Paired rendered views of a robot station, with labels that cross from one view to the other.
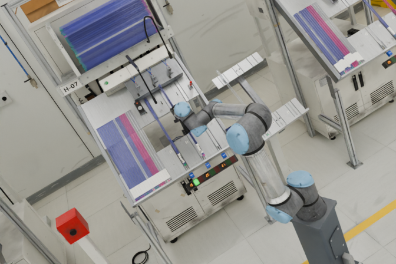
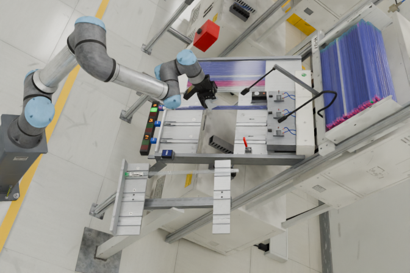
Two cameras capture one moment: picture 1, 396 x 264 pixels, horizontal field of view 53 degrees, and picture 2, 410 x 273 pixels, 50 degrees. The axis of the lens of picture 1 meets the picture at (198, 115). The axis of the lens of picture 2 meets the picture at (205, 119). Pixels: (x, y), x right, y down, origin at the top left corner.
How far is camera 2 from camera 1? 2.01 m
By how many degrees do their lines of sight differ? 55
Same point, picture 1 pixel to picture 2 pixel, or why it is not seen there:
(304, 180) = (32, 104)
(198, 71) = not seen: outside the picture
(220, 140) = (169, 146)
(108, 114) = (274, 74)
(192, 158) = (174, 116)
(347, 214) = (22, 256)
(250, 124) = (85, 30)
